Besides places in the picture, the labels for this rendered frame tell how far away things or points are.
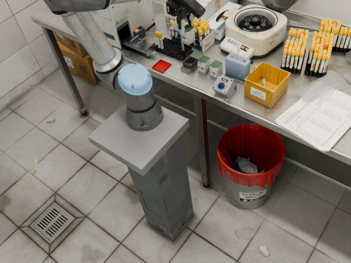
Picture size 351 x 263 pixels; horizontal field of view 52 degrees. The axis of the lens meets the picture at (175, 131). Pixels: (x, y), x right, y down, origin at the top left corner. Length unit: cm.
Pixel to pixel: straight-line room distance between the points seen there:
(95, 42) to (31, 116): 187
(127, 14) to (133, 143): 73
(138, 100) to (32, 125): 177
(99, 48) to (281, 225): 145
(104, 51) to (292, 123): 75
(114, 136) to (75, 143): 131
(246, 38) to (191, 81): 31
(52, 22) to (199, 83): 102
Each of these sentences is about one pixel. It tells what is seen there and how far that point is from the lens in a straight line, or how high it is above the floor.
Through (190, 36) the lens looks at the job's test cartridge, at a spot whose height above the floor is 105.
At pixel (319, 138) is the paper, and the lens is 142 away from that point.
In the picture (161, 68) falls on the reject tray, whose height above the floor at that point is 88.
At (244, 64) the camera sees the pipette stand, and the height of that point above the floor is 97.
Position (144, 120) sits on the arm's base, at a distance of 137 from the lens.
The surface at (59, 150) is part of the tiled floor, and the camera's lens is 272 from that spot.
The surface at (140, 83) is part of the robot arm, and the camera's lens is 127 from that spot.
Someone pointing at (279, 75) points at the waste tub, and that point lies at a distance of 156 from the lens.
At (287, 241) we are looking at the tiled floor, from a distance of 217.
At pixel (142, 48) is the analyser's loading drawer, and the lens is 180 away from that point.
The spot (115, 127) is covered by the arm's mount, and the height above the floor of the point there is 92.
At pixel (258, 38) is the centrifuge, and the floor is 99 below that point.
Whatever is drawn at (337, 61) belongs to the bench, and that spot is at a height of 87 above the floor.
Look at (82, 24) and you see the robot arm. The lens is 123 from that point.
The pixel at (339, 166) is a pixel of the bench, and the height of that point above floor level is 27.
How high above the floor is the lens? 197
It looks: 50 degrees down
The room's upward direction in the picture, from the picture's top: 9 degrees counter-clockwise
